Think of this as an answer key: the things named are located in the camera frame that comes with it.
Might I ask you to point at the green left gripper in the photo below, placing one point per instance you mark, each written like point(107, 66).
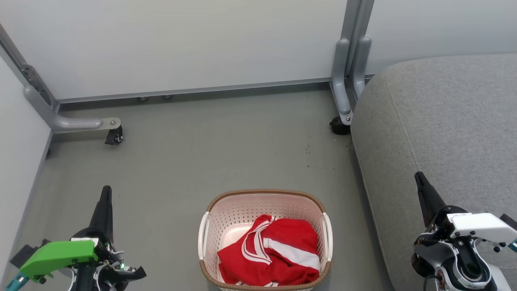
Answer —
point(60, 254)

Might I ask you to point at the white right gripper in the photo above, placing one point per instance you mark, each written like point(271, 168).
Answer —
point(480, 226)

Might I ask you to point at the red white basketball jersey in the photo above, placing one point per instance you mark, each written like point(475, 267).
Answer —
point(234, 262)

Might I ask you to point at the grey fabric sofa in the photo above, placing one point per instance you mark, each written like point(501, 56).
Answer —
point(444, 121)

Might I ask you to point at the black caster wheel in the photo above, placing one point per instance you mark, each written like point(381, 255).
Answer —
point(338, 127)
point(114, 136)

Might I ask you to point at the grey partition leg single foot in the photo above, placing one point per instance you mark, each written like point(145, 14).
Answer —
point(72, 123)

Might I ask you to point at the pink perforated laundry basket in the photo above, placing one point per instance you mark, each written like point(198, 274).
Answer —
point(242, 210)

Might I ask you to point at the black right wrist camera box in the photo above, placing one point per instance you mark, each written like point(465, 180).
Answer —
point(509, 221)

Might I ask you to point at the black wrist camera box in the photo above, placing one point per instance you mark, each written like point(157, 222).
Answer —
point(22, 254)
point(509, 221)

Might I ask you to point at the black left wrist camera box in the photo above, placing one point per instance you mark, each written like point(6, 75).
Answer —
point(22, 254)

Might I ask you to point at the grey partition post double foot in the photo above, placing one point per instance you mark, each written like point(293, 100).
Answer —
point(341, 72)

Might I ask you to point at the grey partition bottom rail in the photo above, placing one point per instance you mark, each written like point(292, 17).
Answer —
point(202, 89)

